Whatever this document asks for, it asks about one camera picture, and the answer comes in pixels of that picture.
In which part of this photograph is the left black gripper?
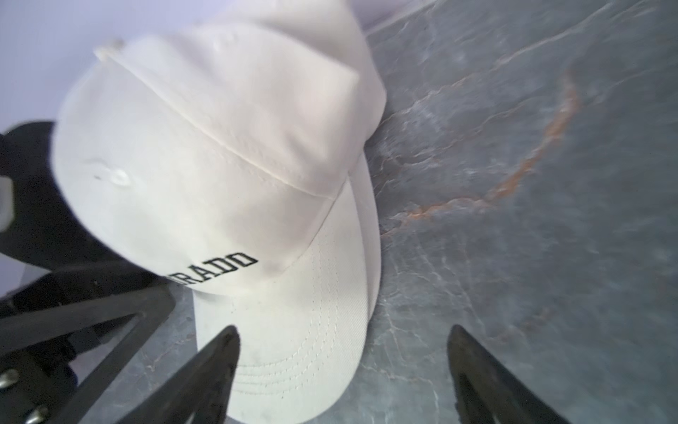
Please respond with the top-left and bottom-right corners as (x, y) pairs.
(1, 261), (175, 423)

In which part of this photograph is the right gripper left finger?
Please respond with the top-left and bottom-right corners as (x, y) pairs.
(119, 326), (240, 424)

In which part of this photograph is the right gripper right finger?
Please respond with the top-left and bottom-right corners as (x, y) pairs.
(447, 324), (569, 424)

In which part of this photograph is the black cap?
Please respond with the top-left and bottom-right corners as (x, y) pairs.
(0, 120), (123, 271)

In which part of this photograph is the cream cap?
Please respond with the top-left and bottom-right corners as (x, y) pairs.
(50, 1), (387, 423)

